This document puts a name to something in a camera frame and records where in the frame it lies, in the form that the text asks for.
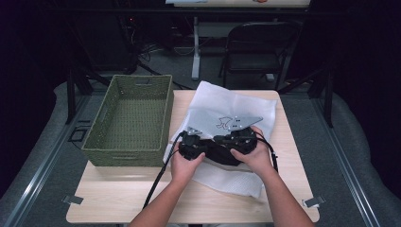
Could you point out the black floor plate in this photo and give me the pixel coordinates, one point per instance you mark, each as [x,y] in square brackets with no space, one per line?
[78,134]

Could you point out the person's left hand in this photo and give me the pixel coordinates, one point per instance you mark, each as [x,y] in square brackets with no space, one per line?
[184,168]

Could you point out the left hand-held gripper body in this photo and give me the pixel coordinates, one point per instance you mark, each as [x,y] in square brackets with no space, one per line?
[190,146]

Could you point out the white mesh laundry bag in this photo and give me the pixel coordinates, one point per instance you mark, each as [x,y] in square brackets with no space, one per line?
[227,101]

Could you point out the black metal stand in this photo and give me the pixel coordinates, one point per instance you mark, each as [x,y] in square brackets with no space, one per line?
[71,94]
[328,97]

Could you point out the metal floor rail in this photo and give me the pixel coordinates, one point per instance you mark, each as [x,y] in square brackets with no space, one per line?
[41,170]
[346,170]

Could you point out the black folding chair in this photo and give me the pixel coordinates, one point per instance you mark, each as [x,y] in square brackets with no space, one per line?
[258,47]

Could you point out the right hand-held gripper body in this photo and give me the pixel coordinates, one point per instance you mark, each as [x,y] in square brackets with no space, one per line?
[241,138]

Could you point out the grey metal table clamp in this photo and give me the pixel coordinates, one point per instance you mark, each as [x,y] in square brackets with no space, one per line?
[314,201]
[73,199]

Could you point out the white desk leg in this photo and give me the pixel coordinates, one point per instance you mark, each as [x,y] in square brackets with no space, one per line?
[196,50]

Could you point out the person's right hand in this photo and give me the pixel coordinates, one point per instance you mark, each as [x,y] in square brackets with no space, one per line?
[255,160]

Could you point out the black garment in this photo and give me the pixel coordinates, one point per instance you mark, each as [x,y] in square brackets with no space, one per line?
[220,154]

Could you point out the green woven basket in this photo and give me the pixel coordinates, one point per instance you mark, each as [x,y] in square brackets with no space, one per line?
[132,123]

